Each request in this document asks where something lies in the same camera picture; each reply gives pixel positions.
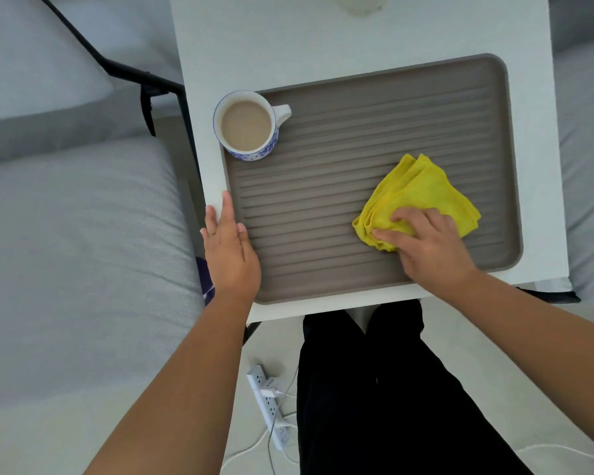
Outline person's left hand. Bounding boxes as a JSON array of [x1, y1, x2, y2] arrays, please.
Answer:
[[200, 191, 262, 303]]

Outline person's right hand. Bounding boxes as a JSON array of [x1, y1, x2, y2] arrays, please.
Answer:
[[371, 207, 482, 303]]

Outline yellow microfibre cloth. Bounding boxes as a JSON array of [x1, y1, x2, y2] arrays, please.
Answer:
[[352, 153, 482, 253]]

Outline grey ribbed tray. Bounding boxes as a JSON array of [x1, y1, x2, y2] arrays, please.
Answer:
[[221, 53, 524, 305]]

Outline person's right forearm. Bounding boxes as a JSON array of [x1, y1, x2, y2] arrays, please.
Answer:
[[430, 268, 594, 459]]

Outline person's left forearm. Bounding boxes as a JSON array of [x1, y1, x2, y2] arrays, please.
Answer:
[[82, 291, 261, 475]]

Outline blue patterned object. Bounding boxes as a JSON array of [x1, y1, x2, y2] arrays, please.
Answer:
[[195, 256, 216, 307]]

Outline blue patterned white mug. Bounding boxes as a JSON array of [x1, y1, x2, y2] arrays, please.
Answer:
[[213, 90, 293, 162]]

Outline beige milk tea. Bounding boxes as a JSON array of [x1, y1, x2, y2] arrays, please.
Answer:
[[221, 100, 273, 153]]

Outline grey sofa seat cushion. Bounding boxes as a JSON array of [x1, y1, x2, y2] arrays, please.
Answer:
[[0, 135, 207, 423]]

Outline person's black trousers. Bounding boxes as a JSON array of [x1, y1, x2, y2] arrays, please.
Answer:
[[295, 299, 535, 475]]

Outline white power strip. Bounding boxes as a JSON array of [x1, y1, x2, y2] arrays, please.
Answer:
[[247, 364, 292, 451]]

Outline black table base bar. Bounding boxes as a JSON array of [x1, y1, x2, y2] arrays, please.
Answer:
[[516, 287, 581, 305]]

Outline light grey pillow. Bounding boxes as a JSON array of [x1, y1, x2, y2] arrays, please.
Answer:
[[0, 0, 116, 125]]

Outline black metal frame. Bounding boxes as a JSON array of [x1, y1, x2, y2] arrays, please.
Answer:
[[35, 0, 202, 182]]

